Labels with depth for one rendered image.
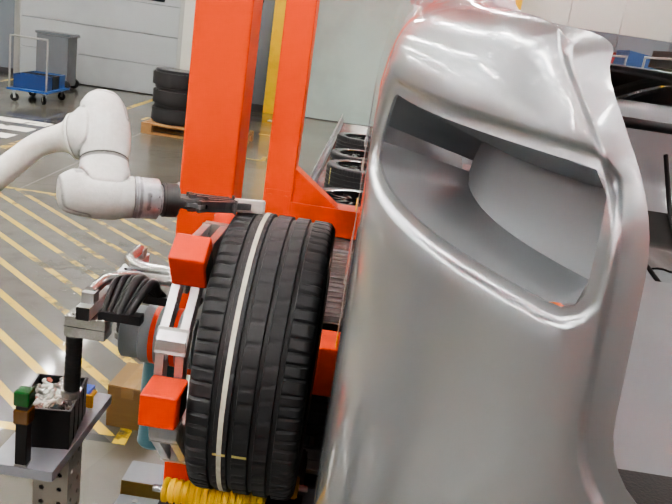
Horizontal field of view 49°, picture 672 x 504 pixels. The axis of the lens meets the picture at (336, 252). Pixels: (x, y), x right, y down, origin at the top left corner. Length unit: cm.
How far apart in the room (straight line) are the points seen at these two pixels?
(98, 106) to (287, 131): 248
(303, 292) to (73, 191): 51
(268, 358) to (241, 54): 96
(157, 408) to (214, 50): 105
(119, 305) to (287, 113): 260
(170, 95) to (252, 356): 890
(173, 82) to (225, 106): 812
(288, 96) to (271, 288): 263
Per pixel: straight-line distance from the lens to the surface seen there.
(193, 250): 152
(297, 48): 404
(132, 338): 179
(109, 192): 160
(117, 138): 165
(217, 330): 148
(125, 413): 308
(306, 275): 152
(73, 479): 236
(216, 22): 213
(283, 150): 409
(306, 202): 414
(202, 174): 218
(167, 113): 1030
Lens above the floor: 159
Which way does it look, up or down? 16 degrees down
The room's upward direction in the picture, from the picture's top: 9 degrees clockwise
